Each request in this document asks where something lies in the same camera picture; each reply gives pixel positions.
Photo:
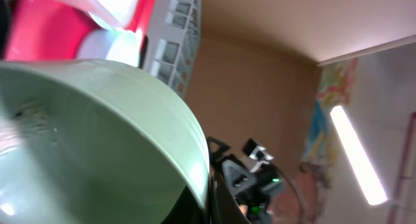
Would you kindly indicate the red serving tray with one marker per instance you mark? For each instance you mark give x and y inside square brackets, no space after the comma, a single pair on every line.
[35,30]

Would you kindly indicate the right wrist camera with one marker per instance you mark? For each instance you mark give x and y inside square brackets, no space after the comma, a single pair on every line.
[256,155]

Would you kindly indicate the light blue plate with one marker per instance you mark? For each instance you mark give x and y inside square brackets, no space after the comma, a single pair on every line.
[106,13]

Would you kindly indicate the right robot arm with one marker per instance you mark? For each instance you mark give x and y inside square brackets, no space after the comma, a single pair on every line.
[253,187]

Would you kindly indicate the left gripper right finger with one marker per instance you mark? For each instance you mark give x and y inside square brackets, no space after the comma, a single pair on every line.
[224,209]

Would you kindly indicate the grey dishwasher rack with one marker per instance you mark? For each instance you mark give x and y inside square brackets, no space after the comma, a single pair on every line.
[174,35]

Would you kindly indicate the light blue bowl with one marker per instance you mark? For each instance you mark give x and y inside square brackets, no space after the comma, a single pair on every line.
[119,46]

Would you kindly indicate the green bowl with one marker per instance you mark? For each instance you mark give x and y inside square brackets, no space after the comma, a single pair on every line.
[95,141]

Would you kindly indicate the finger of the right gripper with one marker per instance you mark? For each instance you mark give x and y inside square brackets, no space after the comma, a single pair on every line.
[215,155]

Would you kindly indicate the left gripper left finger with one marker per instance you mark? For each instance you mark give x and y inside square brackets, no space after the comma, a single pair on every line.
[185,210]

